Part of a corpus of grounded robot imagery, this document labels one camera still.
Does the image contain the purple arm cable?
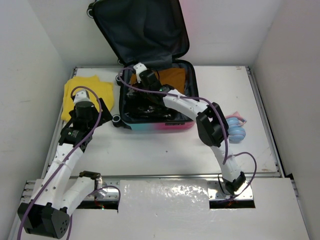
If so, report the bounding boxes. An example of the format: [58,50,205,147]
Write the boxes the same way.
[16,86,121,240]
[116,66,257,202]

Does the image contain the brown garment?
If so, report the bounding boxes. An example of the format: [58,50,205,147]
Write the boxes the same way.
[129,67,187,96]

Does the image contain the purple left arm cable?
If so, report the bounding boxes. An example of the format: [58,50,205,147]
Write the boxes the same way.
[16,86,121,240]

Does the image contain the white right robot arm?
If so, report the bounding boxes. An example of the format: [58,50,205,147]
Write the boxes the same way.
[134,69,246,195]

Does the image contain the black white patterned garment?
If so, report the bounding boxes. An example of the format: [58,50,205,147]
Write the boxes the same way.
[124,88,178,121]

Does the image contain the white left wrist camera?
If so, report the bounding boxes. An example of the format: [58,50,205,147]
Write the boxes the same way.
[73,89,91,104]

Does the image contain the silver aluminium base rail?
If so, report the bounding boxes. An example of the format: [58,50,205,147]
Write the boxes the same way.
[20,177,254,203]

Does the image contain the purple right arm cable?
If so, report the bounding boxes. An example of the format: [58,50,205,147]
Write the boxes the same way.
[116,66,257,202]

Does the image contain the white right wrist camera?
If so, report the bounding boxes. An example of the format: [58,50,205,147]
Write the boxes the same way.
[133,62,148,76]

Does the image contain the pink teal open suitcase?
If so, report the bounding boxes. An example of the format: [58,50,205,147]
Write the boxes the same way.
[86,0,199,131]

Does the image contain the blue pink cat headphones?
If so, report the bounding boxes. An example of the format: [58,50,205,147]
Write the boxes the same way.
[225,111,247,144]

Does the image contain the yellow garment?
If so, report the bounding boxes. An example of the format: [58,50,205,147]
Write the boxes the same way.
[61,75,115,123]

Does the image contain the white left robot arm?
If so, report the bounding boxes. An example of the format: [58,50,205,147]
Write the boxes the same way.
[16,97,112,240]

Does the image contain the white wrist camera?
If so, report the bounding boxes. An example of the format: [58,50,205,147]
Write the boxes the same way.
[133,62,148,76]
[73,89,91,104]

